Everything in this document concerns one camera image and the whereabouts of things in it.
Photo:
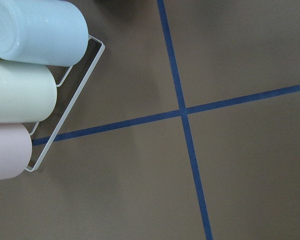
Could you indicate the blue cup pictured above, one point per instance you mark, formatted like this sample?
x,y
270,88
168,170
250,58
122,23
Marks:
x,y
42,32

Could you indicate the white wire cup rack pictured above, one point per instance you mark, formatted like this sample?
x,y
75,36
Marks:
x,y
69,107

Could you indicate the white cup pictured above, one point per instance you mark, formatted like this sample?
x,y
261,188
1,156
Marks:
x,y
28,92

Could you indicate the pink cup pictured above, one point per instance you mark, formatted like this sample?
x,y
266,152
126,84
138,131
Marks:
x,y
15,149

